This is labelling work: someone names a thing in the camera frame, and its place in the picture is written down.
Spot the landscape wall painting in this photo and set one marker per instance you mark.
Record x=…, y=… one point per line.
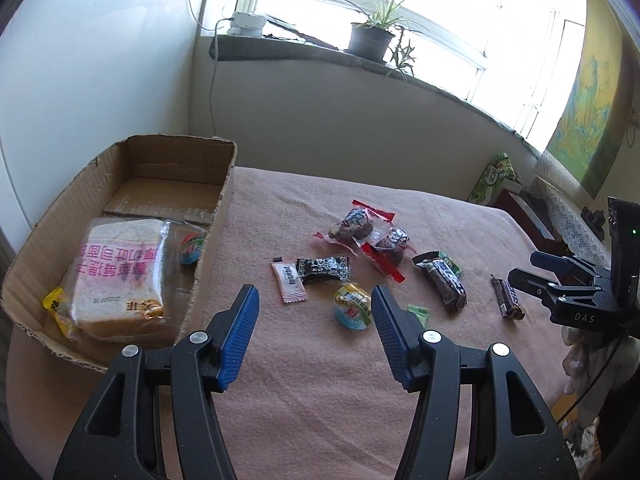
x=583, y=139

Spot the pink candy packet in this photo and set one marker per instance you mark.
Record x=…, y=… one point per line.
x=291, y=287

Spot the white gloved right hand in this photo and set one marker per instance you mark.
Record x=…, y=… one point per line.
x=597, y=372

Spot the green snack bag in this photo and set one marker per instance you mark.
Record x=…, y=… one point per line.
x=495, y=173

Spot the potted spider plant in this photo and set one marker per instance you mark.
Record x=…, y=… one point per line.
x=381, y=32

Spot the black white candy packet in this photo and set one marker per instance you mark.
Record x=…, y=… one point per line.
x=332, y=268

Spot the pink table cloth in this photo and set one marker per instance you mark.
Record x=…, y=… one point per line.
x=313, y=400

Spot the round jelly cup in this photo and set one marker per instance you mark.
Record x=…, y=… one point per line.
x=352, y=307

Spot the packaged bread slice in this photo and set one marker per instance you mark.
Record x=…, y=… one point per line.
x=116, y=284

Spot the yellow candy packet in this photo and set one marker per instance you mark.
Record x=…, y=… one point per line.
x=57, y=306

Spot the dark figurine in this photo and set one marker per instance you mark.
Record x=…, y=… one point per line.
x=595, y=220

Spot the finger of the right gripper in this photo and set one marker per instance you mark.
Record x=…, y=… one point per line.
x=563, y=265
x=543, y=289

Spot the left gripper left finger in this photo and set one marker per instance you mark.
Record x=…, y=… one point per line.
x=118, y=434

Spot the white lace cloth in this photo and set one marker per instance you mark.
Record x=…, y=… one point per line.
x=565, y=197

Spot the red clear date bag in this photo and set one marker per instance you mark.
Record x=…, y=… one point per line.
x=386, y=249
x=360, y=225

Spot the brown Chinese Snickers bar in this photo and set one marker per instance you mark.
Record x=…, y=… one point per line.
x=449, y=287

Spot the white cabinet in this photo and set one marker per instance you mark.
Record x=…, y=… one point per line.
x=78, y=76

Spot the colourful jelly cup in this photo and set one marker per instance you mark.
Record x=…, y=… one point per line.
x=191, y=248

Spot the green candy packet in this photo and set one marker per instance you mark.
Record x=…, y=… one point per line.
x=456, y=270
x=421, y=313

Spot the brown cardboard box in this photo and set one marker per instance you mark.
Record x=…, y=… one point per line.
x=182, y=179

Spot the white power adapter box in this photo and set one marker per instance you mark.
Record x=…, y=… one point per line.
x=246, y=25

